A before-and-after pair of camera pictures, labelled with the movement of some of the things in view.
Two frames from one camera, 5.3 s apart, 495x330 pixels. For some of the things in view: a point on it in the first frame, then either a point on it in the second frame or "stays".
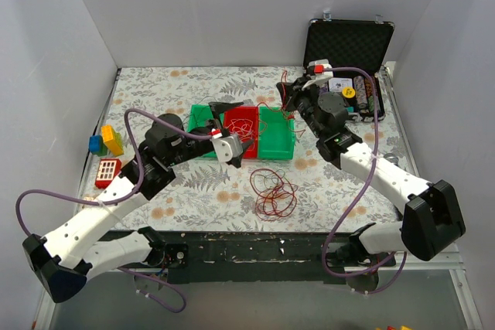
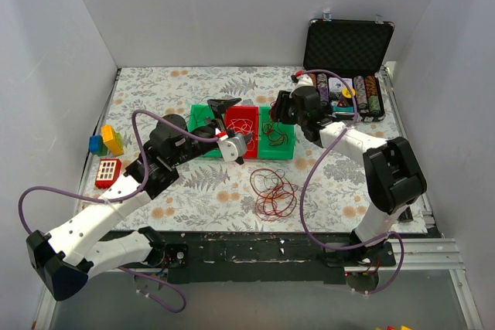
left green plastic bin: (199, 115) stays
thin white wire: (242, 127) stays
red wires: (275, 195) stays
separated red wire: (284, 108) -> (274, 133)
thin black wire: (192, 110) stays
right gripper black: (292, 93) -> (285, 107)
